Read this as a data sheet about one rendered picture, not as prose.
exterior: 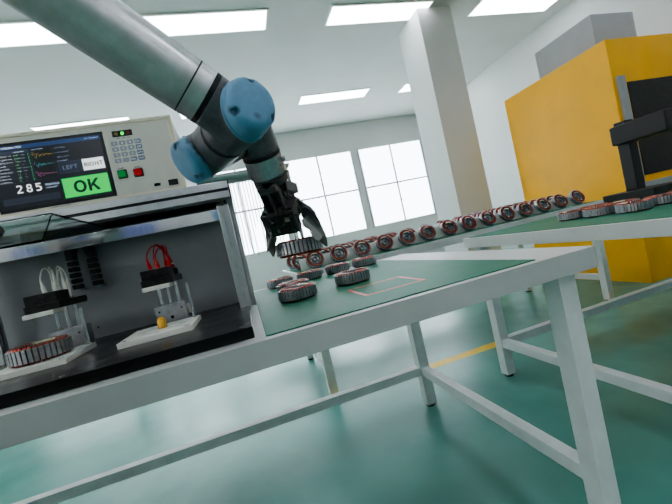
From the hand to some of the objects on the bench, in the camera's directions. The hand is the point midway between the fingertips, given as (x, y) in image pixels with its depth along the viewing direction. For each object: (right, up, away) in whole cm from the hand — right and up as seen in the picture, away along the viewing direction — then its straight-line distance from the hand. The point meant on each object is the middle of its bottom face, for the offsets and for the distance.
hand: (300, 248), depth 85 cm
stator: (-2, -14, +18) cm, 23 cm away
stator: (+14, -10, +26) cm, 32 cm away
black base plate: (-42, -24, -4) cm, 49 cm away
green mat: (+13, -11, +32) cm, 36 cm away
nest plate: (-31, -20, -3) cm, 37 cm away
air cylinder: (-35, -20, +11) cm, 42 cm away
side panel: (-22, -18, +41) cm, 50 cm away
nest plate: (-54, -25, -9) cm, 60 cm away
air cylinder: (-58, -25, +5) cm, 63 cm away
